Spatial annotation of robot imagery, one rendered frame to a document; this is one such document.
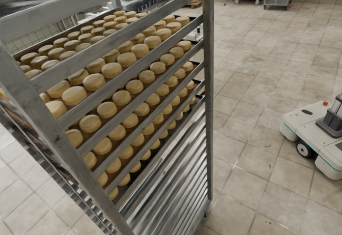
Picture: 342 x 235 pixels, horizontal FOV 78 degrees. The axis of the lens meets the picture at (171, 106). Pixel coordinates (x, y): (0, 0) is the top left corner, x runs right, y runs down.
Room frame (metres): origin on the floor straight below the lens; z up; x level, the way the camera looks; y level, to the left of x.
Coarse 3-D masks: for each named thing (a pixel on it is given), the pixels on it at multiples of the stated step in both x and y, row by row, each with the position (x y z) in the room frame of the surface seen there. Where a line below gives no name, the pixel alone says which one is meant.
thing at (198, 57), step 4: (196, 28) 2.32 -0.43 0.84; (192, 32) 2.24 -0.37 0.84; (196, 32) 2.22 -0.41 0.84; (200, 32) 2.21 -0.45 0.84; (196, 36) 2.12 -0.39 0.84; (200, 52) 2.10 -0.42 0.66; (192, 56) 2.02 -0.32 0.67; (196, 56) 2.06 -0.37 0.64; (200, 56) 2.10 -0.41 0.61; (192, 60) 2.02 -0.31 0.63; (196, 60) 2.05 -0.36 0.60; (200, 60) 2.10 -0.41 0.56; (200, 72) 2.09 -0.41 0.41; (196, 76) 2.04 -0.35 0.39; (200, 76) 2.09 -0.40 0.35; (200, 80) 2.09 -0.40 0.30; (204, 88) 2.14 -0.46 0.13; (200, 92) 2.08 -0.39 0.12; (204, 92) 2.19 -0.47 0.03
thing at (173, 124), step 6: (192, 102) 0.72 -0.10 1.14; (186, 108) 0.68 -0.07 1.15; (180, 114) 0.65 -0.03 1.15; (174, 120) 0.62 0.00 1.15; (174, 126) 0.60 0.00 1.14; (156, 144) 0.51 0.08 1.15; (144, 156) 0.47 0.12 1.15; (138, 162) 0.44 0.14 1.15; (132, 168) 0.42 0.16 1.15; (138, 168) 0.43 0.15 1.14; (126, 180) 0.38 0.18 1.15; (114, 192) 0.35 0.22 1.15; (114, 198) 0.34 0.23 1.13
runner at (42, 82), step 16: (176, 0) 0.63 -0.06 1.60; (192, 0) 0.69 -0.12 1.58; (144, 16) 0.52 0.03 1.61; (160, 16) 0.57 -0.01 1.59; (128, 32) 0.47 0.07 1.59; (96, 48) 0.40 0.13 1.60; (112, 48) 0.43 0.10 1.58; (64, 64) 0.35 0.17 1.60; (80, 64) 0.37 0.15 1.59; (32, 80) 0.30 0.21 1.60; (48, 80) 0.32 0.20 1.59
